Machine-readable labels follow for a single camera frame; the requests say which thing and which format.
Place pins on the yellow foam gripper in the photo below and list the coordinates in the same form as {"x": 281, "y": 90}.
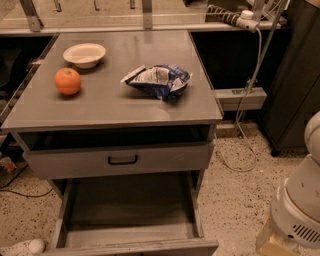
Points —
{"x": 290, "y": 224}

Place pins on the grey drawer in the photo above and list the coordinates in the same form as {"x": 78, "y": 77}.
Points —
{"x": 118, "y": 151}
{"x": 131, "y": 215}

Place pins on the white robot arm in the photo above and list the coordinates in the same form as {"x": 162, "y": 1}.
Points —
{"x": 294, "y": 216}

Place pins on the grey drawer cabinet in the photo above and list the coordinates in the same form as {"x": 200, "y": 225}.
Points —
{"x": 104, "y": 101}

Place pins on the grey top drawer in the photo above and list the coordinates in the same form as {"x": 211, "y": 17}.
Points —
{"x": 118, "y": 151}

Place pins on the dark grey side cabinet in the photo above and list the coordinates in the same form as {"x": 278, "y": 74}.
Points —
{"x": 294, "y": 94}

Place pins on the blue white chip bag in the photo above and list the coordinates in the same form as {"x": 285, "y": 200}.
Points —
{"x": 162, "y": 81}

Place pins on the white power strip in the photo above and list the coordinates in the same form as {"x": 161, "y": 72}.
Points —
{"x": 232, "y": 18}

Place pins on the white sneaker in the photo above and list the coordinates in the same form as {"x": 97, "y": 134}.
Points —
{"x": 25, "y": 248}

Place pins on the orange fruit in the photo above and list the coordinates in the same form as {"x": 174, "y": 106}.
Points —
{"x": 67, "y": 81}

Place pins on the white paper bowl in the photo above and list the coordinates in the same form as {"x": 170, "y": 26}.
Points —
{"x": 85, "y": 55}

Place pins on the grey back workbench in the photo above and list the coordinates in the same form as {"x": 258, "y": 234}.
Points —
{"x": 58, "y": 16}

